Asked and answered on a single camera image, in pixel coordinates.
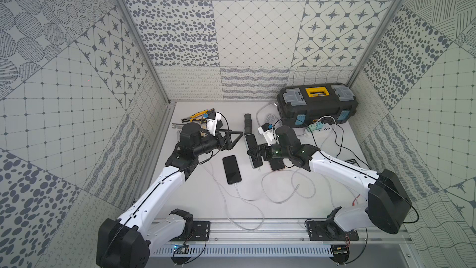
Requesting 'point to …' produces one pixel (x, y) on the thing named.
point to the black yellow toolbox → (308, 105)
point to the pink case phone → (276, 164)
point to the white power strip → (326, 129)
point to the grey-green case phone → (251, 142)
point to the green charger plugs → (313, 127)
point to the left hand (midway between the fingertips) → (232, 127)
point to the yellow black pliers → (191, 118)
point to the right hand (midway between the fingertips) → (254, 151)
